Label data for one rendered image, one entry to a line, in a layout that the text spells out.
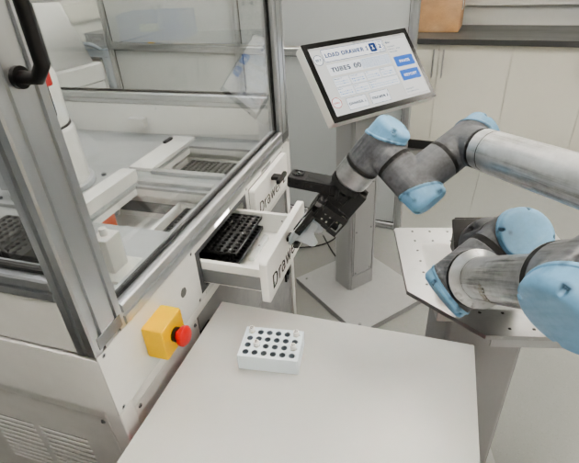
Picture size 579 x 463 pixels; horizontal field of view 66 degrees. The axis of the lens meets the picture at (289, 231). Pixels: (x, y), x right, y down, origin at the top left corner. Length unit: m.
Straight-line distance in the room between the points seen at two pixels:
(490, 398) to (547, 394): 0.65
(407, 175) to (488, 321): 0.42
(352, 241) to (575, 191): 1.47
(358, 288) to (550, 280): 1.76
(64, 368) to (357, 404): 0.52
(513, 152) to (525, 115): 3.06
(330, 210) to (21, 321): 0.60
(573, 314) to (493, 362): 0.77
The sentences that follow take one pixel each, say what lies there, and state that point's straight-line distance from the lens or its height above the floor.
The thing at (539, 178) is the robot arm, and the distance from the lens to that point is 0.76.
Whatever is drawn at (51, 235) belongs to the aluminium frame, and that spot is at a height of 1.17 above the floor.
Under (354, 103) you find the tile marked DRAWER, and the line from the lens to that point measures 1.71.
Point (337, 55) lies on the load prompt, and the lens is 1.78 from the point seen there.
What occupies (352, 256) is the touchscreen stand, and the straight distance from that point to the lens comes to 2.14.
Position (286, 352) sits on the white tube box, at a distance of 0.93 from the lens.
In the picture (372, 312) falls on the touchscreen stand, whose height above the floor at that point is 0.03.
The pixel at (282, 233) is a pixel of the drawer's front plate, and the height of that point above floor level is 0.93.
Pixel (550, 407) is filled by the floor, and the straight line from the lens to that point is 2.02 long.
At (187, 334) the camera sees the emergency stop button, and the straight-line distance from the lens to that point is 0.87.
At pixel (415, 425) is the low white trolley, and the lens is 0.88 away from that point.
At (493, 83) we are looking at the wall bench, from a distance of 3.79.
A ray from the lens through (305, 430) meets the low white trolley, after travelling 0.86.
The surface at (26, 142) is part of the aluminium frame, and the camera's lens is 0.64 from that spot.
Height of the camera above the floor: 1.47
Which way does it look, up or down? 32 degrees down
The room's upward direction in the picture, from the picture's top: 3 degrees counter-clockwise
